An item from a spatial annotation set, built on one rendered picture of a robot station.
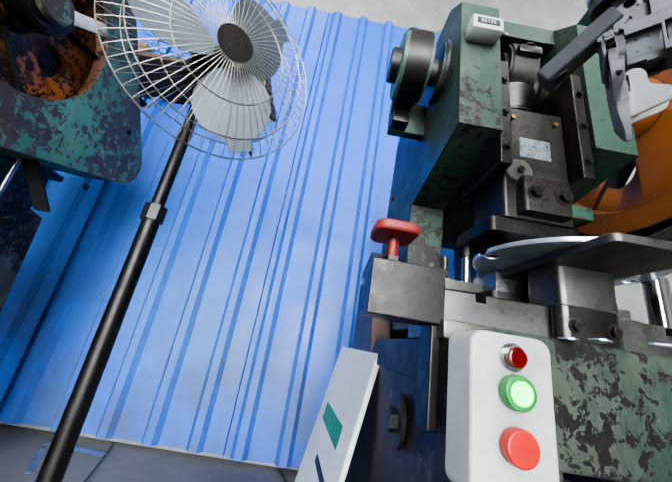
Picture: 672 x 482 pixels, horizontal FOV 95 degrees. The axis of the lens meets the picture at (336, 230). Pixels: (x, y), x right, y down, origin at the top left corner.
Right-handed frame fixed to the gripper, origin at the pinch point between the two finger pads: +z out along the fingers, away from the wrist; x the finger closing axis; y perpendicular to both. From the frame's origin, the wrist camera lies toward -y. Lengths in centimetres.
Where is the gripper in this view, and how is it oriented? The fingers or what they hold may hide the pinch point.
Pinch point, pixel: (620, 133)
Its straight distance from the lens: 61.3
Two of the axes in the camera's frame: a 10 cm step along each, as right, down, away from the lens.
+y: 7.8, -1.0, -6.2
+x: 6.3, 0.4, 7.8
